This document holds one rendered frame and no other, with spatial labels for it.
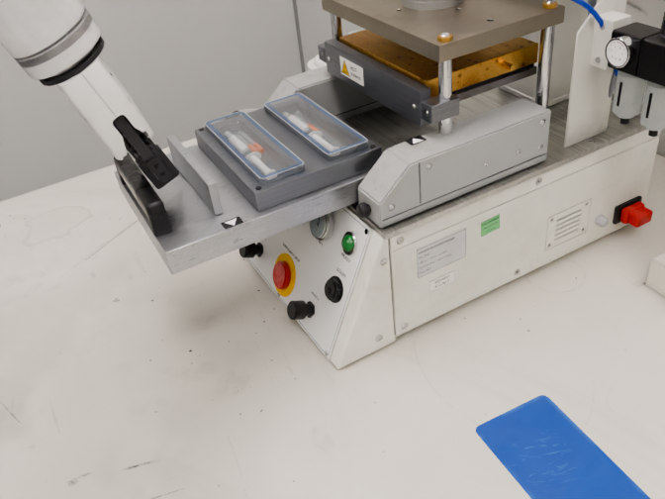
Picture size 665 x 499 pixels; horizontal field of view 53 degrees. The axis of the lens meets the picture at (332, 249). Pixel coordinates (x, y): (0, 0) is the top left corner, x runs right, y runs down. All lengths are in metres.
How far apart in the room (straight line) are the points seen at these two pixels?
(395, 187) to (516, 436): 0.30
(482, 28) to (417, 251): 0.26
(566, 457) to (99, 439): 0.53
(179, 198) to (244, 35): 1.62
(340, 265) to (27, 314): 0.50
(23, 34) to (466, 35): 0.45
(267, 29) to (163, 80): 0.40
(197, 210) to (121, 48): 1.53
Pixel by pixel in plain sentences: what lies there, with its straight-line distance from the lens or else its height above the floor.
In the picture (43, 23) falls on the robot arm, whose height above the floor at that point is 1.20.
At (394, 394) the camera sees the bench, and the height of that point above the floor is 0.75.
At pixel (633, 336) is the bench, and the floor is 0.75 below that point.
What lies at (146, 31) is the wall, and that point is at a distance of 2.29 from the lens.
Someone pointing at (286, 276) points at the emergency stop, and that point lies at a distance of 0.93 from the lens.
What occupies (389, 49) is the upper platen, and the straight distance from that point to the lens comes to 0.90.
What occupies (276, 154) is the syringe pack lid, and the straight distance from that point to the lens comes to 0.79.
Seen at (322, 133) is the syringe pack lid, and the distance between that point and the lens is 0.83.
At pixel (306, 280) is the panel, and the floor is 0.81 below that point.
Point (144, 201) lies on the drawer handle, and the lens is 0.75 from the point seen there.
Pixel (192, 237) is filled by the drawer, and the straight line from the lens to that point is 0.74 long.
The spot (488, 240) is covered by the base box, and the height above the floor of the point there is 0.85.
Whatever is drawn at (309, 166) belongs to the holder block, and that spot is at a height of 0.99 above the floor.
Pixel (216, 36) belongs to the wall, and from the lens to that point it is 2.36.
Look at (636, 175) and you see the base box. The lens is 1.05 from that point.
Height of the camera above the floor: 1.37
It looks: 36 degrees down
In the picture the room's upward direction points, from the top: 7 degrees counter-clockwise
